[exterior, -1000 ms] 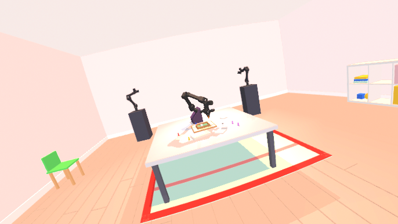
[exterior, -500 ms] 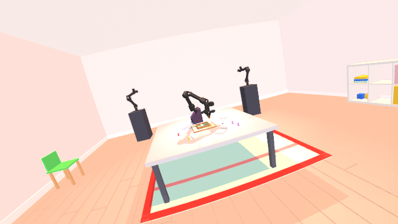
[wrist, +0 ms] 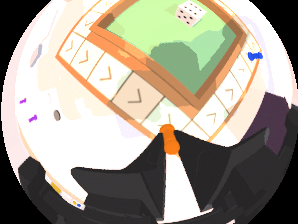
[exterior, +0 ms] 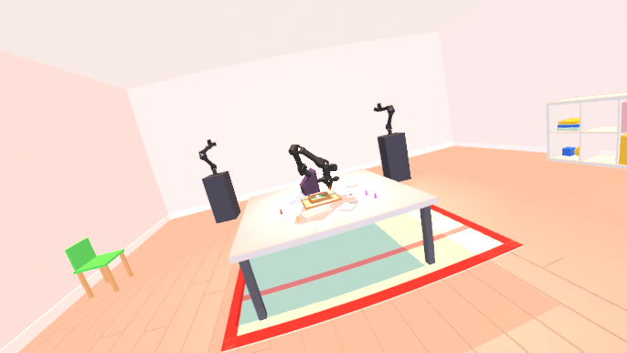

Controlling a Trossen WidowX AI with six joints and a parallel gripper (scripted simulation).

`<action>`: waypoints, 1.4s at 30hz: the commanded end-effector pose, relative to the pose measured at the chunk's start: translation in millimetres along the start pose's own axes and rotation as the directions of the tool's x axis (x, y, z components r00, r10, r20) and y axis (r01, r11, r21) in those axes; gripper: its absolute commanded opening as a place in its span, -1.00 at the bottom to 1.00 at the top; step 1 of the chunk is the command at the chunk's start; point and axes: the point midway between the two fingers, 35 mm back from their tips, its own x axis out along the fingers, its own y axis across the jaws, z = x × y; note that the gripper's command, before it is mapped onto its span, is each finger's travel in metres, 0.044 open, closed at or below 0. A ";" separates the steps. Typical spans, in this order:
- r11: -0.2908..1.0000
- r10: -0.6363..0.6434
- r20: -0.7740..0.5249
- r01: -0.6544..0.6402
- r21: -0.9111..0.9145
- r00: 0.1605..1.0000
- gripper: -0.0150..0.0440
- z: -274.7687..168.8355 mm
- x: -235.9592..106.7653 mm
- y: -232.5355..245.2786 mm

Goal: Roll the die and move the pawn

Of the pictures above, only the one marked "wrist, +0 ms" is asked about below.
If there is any orange pawn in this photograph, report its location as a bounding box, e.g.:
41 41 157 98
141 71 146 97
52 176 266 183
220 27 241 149
160 124 180 155

